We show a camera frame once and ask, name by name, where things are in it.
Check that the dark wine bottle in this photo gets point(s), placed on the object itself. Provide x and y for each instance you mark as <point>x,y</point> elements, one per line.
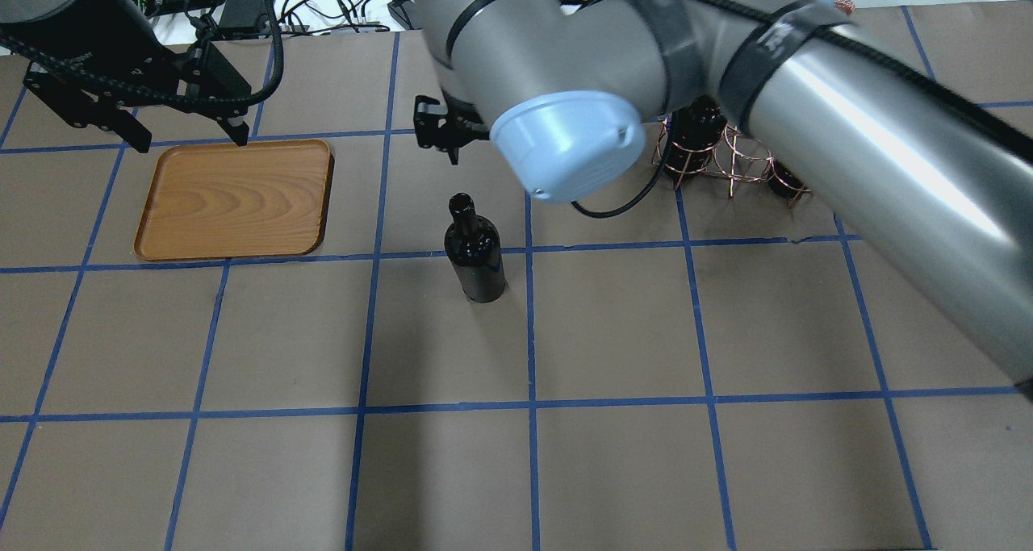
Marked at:
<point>692,132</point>
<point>784,184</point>
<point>472,244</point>

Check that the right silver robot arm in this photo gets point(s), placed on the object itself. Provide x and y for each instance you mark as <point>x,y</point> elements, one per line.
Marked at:
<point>941,188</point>

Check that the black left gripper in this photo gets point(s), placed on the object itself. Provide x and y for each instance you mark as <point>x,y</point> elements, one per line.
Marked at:
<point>121,44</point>

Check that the copper wire bottle basket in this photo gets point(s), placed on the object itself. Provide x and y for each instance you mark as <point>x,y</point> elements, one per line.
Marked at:
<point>737,159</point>

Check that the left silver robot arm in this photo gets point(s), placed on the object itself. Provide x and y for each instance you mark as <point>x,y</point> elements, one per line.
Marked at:
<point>92,61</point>

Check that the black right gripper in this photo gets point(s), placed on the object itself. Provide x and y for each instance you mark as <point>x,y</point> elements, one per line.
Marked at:
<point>437,123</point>

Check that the wooden rectangular tray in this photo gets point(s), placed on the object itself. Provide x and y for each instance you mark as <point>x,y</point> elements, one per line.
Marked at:
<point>266,199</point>

